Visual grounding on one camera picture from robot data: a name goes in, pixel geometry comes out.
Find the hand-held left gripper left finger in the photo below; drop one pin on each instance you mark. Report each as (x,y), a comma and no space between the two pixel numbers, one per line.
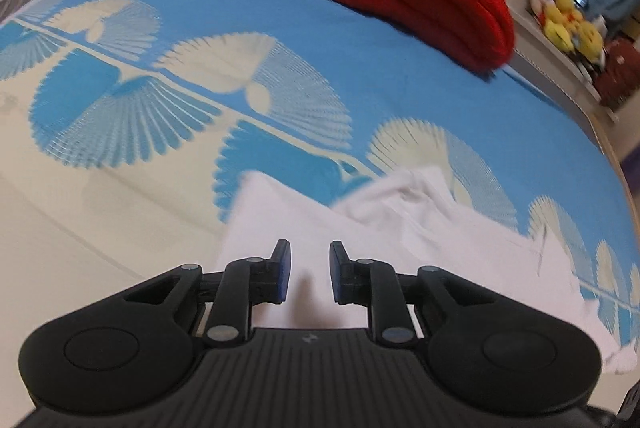
(284,271)

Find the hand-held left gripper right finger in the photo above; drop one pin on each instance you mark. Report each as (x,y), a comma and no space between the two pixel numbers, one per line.
(334,273)

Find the white garment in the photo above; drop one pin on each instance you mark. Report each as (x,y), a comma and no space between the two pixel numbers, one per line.
(430,248)

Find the blue cream patterned blanket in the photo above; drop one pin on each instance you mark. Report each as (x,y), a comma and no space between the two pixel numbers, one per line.
(400,83)

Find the yellow plush toy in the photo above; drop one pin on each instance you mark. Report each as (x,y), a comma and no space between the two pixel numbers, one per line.
(557,21)
(590,37)

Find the dark red bag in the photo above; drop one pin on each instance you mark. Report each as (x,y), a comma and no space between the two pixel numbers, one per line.
(620,71)

